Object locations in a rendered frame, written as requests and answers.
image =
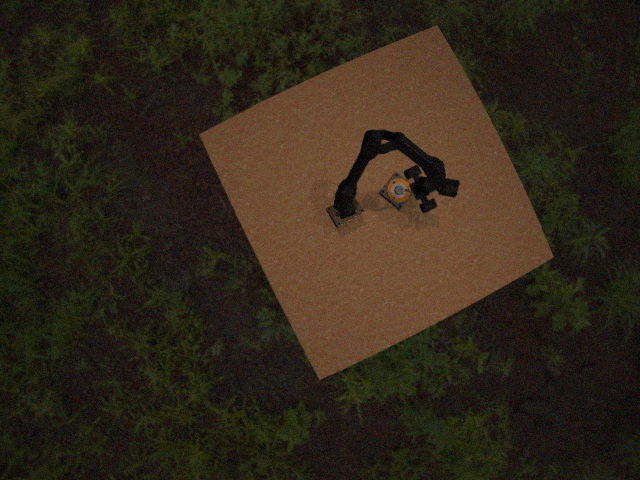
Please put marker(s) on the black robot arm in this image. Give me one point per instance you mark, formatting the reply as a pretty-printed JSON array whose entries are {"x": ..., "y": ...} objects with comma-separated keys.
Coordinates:
[{"x": 371, "y": 147}]

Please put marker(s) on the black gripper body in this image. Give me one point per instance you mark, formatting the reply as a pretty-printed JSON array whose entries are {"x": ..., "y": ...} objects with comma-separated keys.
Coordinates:
[{"x": 427, "y": 205}]

